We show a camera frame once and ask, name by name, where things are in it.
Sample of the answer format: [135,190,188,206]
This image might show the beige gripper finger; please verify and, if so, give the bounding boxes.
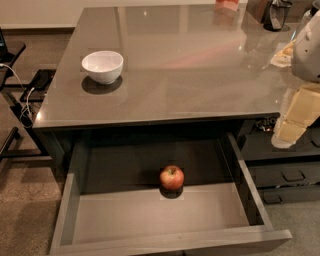
[271,83,320,149]

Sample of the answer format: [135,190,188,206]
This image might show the red apple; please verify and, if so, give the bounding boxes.
[159,165,184,191]

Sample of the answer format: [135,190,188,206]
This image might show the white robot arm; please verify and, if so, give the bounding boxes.
[271,11,320,149]

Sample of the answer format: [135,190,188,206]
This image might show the black side drawer unit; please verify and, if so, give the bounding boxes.
[237,116,320,204]

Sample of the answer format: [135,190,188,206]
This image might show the grey counter cabinet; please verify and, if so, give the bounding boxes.
[34,5,302,166]

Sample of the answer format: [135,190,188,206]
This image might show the open grey top drawer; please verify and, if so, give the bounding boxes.
[50,134,292,256]

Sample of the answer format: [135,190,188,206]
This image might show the glass jar with snacks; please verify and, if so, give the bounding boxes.
[292,0,320,40]

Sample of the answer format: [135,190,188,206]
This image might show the orange box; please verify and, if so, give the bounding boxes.
[215,0,239,11]

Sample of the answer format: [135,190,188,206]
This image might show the white ceramic bowl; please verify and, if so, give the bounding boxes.
[81,51,124,84]

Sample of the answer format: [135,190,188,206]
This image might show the black phone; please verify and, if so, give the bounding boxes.
[30,69,55,90]

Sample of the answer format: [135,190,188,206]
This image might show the white cable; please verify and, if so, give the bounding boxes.
[0,63,36,129]

